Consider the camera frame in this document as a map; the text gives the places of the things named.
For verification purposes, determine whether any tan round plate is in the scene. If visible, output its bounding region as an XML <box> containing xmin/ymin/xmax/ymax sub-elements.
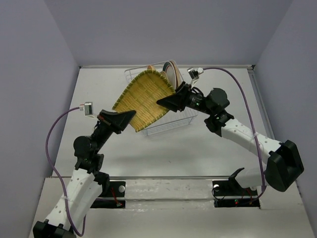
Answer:
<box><xmin>147</xmin><ymin>65</ymin><xmax>156</xmax><ymax>71</ymax></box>

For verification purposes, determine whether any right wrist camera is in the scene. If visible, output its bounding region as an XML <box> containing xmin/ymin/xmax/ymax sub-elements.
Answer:
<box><xmin>187</xmin><ymin>67</ymin><xmax>204</xmax><ymax>88</ymax></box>

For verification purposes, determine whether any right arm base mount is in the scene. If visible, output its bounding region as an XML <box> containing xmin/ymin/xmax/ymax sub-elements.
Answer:
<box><xmin>211</xmin><ymin>168</ymin><xmax>260</xmax><ymax>208</ymax></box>

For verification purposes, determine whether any white wire dish rack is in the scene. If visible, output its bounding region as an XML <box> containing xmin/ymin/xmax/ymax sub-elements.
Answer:
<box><xmin>124</xmin><ymin>66</ymin><xmax>198</xmax><ymax>136</ymax></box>

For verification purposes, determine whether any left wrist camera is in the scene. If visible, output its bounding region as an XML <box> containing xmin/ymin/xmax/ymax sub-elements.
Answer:
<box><xmin>79</xmin><ymin>102</ymin><xmax>96</xmax><ymax>118</ymax></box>

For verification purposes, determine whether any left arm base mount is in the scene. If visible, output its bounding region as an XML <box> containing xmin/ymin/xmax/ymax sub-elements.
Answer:
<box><xmin>91</xmin><ymin>180</ymin><xmax>126</xmax><ymax>209</ymax></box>

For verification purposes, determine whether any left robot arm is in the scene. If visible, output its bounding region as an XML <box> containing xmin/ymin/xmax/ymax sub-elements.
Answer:
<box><xmin>33</xmin><ymin>110</ymin><xmax>136</xmax><ymax>238</ymax></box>

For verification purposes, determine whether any white plate with green rim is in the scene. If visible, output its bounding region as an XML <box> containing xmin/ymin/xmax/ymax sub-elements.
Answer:
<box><xmin>162</xmin><ymin>61</ymin><xmax>176</xmax><ymax>89</ymax></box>

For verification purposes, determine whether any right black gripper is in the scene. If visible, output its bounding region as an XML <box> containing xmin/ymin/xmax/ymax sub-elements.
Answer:
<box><xmin>157</xmin><ymin>81</ymin><xmax>214</xmax><ymax>116</ymax></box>

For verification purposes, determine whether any yellow bamboo-pattern rectangular plate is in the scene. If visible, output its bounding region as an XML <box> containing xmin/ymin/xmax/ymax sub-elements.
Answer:
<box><xmin>112</xmin><ymin>69</ymin><xmax>175</xmax><ymax>132</ymax></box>

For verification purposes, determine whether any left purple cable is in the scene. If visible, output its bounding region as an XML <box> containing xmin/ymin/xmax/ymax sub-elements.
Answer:
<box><xmin>46</xmin><ymin>106</ymin><xmax>86</xmax><ymax>236</ymax></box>

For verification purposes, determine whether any beige plate with leaf design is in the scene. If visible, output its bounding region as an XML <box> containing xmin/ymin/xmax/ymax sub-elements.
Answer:
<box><xmin>169</xmin><ymin>60</ymin><xmax>183</xmax><ymax>88</ymax></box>

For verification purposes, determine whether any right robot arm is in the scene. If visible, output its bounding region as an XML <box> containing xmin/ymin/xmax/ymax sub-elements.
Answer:
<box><xmin>157</xmin><ymin>83</ymin><xmax>304</xmax><ymax>194</ymax></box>

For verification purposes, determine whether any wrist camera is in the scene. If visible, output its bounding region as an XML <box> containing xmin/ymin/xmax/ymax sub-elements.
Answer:
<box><xmin>187</xmin><ymin>67</ymin><xmax>204</xmax><ymax>88</ymax></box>
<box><xmin>79</xmin><ymin>102</ymin><xmax>96</xmax><ymax>118</ymax></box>

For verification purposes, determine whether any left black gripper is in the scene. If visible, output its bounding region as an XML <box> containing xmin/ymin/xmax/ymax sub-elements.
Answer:
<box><xmin>91</xmin><ymin>109</ymin><xmax>136</xmax><ymax>153</ymax></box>

